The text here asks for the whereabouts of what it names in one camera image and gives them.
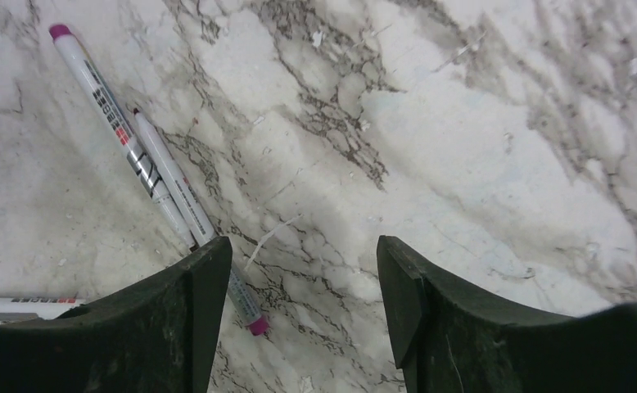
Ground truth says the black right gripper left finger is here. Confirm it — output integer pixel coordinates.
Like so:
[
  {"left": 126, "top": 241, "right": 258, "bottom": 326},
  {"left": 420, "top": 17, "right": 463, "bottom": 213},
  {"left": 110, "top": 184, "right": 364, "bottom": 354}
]
[{"left": 0, "top": 237, "right": 233, "bottom": 392}]

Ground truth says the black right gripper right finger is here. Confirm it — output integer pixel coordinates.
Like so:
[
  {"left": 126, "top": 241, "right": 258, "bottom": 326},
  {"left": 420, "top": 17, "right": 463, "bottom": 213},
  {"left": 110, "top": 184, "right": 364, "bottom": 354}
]
[{"left": 377, "top": 236, "right": 637, "bottom": 392}]

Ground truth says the white marker pen magenta end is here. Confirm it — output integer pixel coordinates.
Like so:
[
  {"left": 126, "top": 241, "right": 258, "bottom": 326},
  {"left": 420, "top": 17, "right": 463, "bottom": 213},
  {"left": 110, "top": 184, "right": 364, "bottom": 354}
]
[{"left": 49, "top": 24, "right": 197, "bottom": 249}]

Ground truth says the white marker pen green end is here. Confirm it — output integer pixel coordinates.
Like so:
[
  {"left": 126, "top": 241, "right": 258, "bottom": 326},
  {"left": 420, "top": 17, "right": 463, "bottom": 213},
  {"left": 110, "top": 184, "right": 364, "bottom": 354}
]
[{"left": 0, "top": 297, "right": 87, "bottom": 323}]

